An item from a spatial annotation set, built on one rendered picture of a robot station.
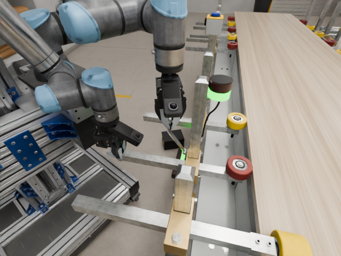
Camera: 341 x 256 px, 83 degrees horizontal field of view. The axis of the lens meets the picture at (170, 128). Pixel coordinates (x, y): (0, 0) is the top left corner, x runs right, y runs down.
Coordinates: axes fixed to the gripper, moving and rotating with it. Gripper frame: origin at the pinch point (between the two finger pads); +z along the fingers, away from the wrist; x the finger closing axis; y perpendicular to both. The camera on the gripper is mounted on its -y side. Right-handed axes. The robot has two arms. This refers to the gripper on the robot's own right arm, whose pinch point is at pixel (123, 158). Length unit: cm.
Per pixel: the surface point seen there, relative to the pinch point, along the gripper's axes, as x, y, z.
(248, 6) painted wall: -781, -120, 59
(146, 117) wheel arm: -23.6, -1.7, -2.6
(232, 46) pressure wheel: -121, -41, -7
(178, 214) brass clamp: 23.4, -25.8, -14.5
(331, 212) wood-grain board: 11, -65, -8
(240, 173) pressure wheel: 3.8, -41.6, -8.1
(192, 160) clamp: -1.1, -26.4, -4.5
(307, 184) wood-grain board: 3, -61, -8
